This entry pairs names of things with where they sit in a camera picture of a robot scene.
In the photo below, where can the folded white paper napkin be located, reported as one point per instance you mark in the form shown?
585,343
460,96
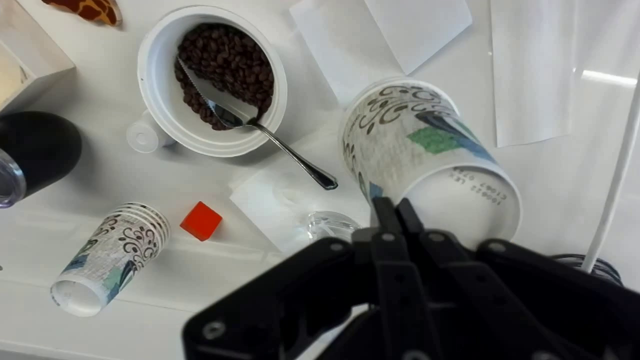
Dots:
356,42

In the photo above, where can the metal spoon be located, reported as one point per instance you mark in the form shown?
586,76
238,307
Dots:
234,112

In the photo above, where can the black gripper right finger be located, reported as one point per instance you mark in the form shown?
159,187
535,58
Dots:
522,305

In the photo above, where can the brown giraffe-pattern piece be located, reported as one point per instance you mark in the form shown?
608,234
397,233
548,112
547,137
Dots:
102,12

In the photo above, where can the small white bottle cap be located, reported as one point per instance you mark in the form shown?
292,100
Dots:
143,137

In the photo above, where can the red cube block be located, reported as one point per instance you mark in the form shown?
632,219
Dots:
200,220

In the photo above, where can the white bowl of coffee beans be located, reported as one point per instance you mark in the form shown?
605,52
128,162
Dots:
228,52

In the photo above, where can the light wooden box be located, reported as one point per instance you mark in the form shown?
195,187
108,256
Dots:
33,63

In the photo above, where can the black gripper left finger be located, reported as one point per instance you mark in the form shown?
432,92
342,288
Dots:
282,310

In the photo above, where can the black tumbler with clear lid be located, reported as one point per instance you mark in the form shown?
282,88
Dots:
36,149

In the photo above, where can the patterned paper cup stack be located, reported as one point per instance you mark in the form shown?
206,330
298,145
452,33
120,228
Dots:
126,240

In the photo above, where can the white paper sheet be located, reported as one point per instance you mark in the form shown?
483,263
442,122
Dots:
532,49

